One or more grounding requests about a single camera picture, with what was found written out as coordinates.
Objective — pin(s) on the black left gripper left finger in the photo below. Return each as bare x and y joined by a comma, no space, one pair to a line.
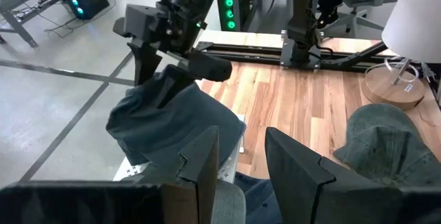
200,169

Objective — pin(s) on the white perforated metal rack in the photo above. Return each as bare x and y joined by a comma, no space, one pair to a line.
231,169

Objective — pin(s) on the grey office chair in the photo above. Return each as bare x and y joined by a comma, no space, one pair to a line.
358,13

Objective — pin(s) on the grey metal table frame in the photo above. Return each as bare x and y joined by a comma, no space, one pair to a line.
20,17

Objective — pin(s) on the dark slate blue cap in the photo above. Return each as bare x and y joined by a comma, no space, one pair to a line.
155,127

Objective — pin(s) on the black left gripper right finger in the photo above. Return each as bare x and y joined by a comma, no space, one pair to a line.
303,189

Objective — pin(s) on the black aluminium table frame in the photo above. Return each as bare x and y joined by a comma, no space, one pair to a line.
248,53

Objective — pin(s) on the white shade wooden base lamp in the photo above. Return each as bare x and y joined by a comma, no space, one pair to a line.
413,20

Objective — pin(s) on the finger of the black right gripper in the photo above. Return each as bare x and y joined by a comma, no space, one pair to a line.
143,65
175,82

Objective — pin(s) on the dark green cap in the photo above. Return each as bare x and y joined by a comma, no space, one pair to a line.
379,141

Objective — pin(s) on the black computer tower green lights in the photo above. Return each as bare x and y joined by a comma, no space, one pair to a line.
229,10

